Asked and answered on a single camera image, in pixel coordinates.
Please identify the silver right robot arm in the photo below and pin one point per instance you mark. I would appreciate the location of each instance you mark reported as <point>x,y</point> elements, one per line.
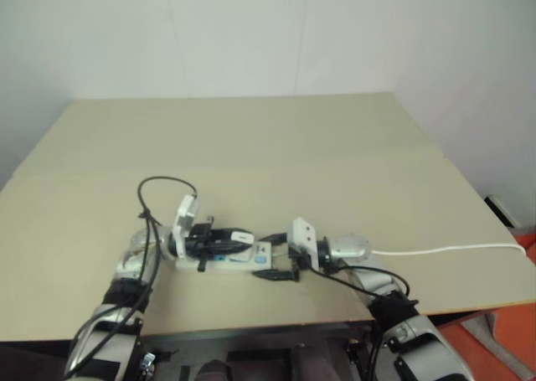
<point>377,284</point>

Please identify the dark rounded shape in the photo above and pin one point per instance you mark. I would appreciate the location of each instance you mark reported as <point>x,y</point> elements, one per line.
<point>214,372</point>

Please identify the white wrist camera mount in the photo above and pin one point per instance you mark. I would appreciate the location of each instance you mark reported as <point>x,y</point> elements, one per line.
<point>185,222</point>
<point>303,232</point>

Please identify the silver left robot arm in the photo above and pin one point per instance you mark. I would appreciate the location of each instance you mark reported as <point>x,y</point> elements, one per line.
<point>125,264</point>

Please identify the dark table frame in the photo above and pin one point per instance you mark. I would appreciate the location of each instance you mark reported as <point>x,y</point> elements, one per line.
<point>259,339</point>

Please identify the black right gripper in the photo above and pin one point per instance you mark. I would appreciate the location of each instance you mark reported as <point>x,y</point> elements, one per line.
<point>298,258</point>

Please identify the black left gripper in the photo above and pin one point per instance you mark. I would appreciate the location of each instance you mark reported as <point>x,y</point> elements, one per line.
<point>197,240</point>

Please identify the silver metal clamp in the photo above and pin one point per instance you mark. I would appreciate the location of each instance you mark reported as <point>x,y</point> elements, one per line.
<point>147,361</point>

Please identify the white charger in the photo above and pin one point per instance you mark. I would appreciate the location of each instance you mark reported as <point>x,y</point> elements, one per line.
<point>243,237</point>

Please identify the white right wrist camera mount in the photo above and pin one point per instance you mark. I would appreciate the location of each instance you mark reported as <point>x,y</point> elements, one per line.
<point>303,232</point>

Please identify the black and white floor object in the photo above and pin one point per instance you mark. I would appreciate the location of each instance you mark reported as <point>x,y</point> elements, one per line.
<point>500,209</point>

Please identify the white power strip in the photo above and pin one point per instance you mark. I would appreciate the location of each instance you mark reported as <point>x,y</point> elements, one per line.
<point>236,267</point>

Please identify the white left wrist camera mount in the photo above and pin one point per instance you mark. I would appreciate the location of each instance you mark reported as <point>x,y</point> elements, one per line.
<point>185,222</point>

